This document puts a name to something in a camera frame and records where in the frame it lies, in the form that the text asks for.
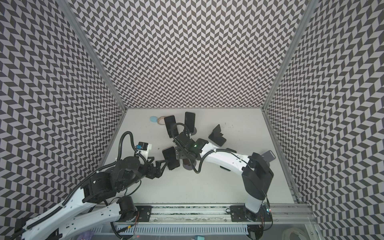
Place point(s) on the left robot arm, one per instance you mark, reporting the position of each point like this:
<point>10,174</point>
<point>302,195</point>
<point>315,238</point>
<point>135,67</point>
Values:
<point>76,213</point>

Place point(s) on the light blue round disc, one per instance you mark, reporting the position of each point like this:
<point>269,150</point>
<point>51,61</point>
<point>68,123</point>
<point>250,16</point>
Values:
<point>154,119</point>

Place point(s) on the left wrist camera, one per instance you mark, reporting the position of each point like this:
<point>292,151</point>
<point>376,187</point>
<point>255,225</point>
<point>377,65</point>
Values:
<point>142,151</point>

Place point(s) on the grey round stand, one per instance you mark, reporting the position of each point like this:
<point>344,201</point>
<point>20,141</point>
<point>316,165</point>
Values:
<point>194,132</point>
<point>190,168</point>
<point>268,157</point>

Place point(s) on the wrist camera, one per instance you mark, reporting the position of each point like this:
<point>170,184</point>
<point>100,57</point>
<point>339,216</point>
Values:
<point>142,151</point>
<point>185,142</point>

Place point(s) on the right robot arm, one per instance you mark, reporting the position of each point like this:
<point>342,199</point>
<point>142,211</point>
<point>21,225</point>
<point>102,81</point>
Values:
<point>256,174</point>

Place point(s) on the grey round stand back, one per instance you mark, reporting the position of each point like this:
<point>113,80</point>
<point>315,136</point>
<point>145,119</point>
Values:
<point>194,132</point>

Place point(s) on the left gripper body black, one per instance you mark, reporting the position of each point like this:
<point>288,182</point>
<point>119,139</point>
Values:
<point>150,173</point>

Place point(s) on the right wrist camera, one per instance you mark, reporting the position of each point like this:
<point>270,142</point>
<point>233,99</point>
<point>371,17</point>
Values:
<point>185,142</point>

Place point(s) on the black square phone stand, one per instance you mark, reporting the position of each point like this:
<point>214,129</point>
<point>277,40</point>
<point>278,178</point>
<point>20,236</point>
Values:
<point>216,136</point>

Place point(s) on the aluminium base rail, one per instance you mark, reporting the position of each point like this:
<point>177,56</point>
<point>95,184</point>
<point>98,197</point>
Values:
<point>203,213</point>

